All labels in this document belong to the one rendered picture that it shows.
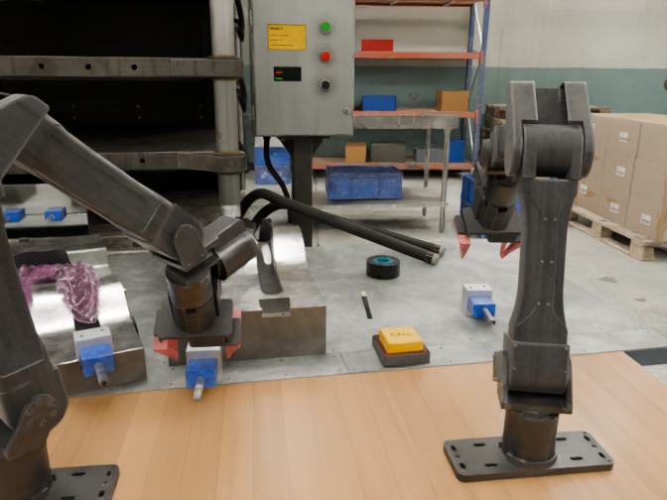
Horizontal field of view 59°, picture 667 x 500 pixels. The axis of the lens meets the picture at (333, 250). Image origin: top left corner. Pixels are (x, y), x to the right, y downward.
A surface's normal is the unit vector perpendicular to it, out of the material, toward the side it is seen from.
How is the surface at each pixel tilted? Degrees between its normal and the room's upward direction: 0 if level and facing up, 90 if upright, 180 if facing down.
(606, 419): 0
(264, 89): 90
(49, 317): 28
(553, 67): 90
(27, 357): 77
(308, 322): 90
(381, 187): 92
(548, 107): 69
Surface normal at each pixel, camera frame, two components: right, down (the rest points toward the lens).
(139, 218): 0.58, 0.15
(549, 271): -0.12, 0.07
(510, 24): 0.04, 0.29
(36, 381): 0.73, 0.21
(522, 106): -0.08, -0.50
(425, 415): 0.01, -0.96
